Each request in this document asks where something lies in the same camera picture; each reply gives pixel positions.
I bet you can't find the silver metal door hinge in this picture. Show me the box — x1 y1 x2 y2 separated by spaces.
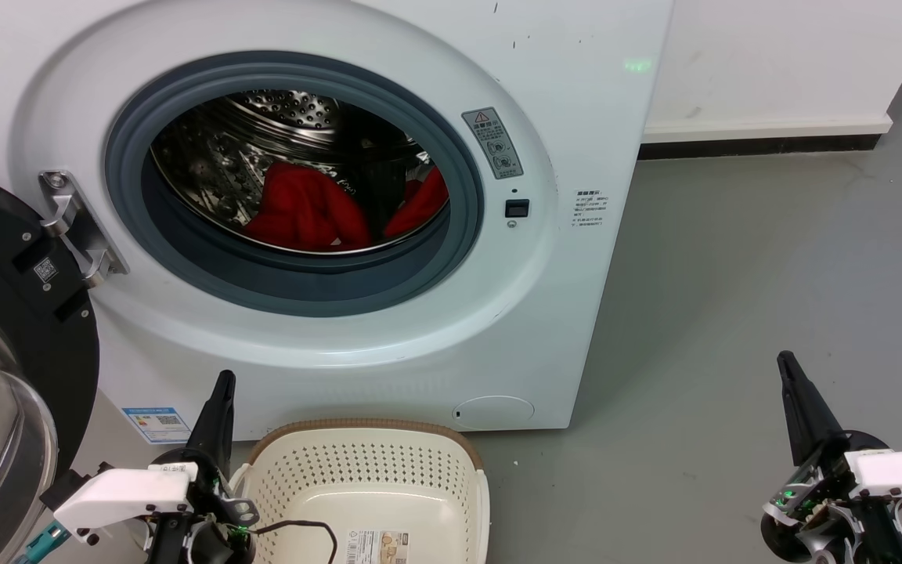
38 170 129 288

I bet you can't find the stainless steel washing machine drum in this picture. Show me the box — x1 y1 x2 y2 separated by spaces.
150 89 452 255

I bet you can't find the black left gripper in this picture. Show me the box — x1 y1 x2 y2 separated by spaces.
150 371 260 564

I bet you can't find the blue energy label sticker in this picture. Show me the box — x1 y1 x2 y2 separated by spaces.
121 407 192 445

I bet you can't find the washing machine door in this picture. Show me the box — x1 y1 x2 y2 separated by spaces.
0 166 101 564

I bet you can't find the red garment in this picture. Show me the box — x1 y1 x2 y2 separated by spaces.
241 161 450 251

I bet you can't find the cream perforated laundry basket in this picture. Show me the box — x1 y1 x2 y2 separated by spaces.
230 419 491 564

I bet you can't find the white front-loading washing machine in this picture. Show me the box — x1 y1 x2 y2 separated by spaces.
0 0 675 445

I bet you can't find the grey rubber door gasket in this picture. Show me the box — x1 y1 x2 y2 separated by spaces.
104 51 485 318

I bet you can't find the grey warning sticker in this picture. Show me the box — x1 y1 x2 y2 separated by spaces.
462 107 525 180

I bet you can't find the paper product label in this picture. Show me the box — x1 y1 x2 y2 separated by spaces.
345 530 411 564

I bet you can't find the white text label sticker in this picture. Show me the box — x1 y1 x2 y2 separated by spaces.
574 188 611 236

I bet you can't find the round white filter cover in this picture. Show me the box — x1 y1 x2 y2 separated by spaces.
453 396 536 431

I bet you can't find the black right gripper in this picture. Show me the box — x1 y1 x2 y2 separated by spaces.
760 352 890 564

